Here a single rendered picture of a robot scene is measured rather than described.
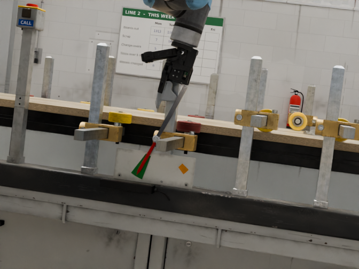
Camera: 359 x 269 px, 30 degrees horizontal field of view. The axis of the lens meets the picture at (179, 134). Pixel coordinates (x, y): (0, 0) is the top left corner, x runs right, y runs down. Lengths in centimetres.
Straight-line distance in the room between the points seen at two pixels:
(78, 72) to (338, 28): 363
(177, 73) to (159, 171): 32
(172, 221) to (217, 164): 29
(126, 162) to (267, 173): 49
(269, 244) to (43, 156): 89
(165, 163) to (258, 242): 38
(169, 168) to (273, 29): 727
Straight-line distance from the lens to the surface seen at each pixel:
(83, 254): 253
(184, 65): 207
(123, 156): 216
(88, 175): 219
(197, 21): 206
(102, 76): 219
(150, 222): 220
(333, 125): 208
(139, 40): 939
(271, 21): 932
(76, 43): 959
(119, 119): 231
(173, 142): 196
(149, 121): 236
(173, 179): 213
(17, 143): 229
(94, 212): 225
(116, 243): 248
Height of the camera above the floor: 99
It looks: 3 degrees down
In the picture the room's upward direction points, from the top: 7 degrees clockwise
